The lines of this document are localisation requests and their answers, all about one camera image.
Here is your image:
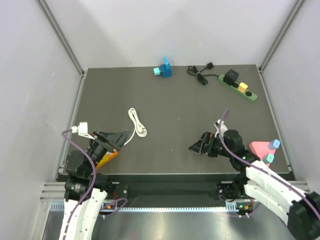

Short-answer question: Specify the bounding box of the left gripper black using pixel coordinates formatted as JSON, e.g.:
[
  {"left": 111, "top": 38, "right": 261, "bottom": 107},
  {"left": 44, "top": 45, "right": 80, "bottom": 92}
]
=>
[{"left": 84, "top": 128, "right": 132, "bottom": 175}]

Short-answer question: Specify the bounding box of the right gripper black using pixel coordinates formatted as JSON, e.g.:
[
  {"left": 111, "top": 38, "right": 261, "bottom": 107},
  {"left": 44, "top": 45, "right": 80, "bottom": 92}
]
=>
[{"left": 189, "top": 131, "right": 234, "bottom": 158}]

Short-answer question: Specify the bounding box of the orange power strip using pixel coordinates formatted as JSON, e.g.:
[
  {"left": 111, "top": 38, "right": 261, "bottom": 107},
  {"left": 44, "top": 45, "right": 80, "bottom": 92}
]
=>
[{"left": 95, "top": 151, "right": 119, "bottom": 170}]

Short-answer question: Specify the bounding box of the pink triangular socket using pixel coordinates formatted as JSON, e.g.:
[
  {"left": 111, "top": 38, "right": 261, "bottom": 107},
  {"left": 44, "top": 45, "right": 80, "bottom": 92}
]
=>
[{"left": 248, "top": 141, "right": 277, "bottom": 167}]

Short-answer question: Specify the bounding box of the teal plug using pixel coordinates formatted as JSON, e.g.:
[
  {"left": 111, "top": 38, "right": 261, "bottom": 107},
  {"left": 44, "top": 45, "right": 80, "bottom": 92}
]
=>
[
  {"left": 153, "top": 67, "right": 162, "bottom": 76},
  {"left": 263, "top": 153, "right": 275, "bottom": 164}
]

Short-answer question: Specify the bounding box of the light blue plug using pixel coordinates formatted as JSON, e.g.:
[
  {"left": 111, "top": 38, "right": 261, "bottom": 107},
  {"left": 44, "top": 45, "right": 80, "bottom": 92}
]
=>
[
  {"left": 268, "top": 139, "right": 281, "bottom": 150},
  {"left": 164, "top": 57, "right": 169, "bottom": 66}
]

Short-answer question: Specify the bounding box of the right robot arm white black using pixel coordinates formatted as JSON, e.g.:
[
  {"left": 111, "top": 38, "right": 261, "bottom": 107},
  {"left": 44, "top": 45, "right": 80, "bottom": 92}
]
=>
[{"left": 189, "top": 130, "right": 320, "bottom": 240}]

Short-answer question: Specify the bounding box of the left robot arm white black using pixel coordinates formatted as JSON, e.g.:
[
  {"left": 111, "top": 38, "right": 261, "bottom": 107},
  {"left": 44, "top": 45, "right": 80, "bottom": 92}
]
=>
[{"left": 59, "top": 126, "right": 131, "bottom": 240}]

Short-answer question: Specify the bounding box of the yellow plug on green strip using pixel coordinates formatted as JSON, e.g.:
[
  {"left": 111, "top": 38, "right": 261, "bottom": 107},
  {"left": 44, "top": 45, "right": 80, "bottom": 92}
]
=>
[{"left": 237, "top": 82, "right": 248, "bottom": 93}]

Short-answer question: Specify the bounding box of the teal plug on blue cube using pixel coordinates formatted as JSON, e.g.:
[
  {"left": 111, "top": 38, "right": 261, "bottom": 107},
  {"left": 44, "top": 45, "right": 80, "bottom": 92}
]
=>
[{"left": 153, "top": 67, "right": 162, "bottom": 76}]

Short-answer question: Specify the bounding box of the blue cube socket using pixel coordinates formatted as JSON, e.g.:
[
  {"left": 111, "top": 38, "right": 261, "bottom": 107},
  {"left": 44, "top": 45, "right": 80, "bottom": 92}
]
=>
[{"left": 160, "top": 64, "right": 173, "bottom": 78}]

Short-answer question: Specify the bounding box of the light blue plug atop cube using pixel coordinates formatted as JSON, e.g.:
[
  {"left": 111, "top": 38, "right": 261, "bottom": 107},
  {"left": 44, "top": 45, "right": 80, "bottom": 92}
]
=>
[{"left": 164, "top": 57, "right": 169, "bottom": 66}]

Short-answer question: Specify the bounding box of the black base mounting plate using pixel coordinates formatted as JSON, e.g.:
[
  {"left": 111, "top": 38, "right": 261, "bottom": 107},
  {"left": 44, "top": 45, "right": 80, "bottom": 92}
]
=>
[{"left": 111, "top": 182, "right": 241, "bottom": 200}]

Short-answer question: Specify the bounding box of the green power strip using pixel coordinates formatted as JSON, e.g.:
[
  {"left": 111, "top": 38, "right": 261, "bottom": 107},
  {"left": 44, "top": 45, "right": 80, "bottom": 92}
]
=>
[{"left": 218, "top": 74, "right": 258, "bottom": 103}]

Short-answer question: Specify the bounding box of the black cube adapter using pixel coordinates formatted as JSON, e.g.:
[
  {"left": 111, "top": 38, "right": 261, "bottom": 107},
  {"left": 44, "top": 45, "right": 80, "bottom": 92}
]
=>
[{"left": 223, "top": 69, "right": 239, "bottom": 86}]

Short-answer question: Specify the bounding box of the white coiled power cord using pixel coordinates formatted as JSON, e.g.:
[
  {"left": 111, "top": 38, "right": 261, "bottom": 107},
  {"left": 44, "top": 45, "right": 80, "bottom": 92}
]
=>
[{"left": 123, "top": 107, "right": 148, "bottom": 147}]

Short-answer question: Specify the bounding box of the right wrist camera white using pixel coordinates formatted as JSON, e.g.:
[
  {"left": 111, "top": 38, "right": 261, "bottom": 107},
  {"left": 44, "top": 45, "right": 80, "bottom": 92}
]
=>
[{"left": 214, "top": 119, "right": 228, "bottom": 138}]

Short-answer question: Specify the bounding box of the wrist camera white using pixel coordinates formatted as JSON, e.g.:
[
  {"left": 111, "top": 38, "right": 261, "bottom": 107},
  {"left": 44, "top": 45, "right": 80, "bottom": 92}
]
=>
[
  {"left": 214, "top": 119, "right": 228, "bottom": 138},
  {"left": 71, "top": 121, "right": 95, "bottom": 140}
]

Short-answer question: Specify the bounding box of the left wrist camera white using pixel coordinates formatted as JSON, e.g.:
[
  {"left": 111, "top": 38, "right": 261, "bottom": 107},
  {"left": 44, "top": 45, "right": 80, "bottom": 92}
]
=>
[{"left": 71, "top": 121, "right": 95, "bottom": 140}]

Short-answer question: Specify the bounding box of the white slotted cable duct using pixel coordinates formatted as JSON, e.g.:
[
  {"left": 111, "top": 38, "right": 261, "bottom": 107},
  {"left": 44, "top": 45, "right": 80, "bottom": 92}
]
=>
[{"left": 50, "top": 202, "right": 253, "bottom": 213}]

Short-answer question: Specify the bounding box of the black coiled power cord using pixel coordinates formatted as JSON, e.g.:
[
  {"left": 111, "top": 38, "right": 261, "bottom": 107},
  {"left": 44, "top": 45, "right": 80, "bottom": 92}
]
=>
[{"left": 187, "top": 62, "right": 221, "bottom": 86}]

